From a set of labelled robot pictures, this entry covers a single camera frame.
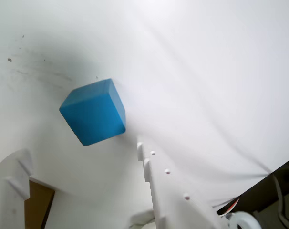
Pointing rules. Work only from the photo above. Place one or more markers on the blue cube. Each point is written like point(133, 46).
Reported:
point(94, 114)

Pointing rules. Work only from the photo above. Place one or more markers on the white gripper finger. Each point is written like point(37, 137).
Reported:
point(173, 200)
point(8, 195)

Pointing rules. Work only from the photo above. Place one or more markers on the brown cardboard box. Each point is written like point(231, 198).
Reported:
point(38, 205)

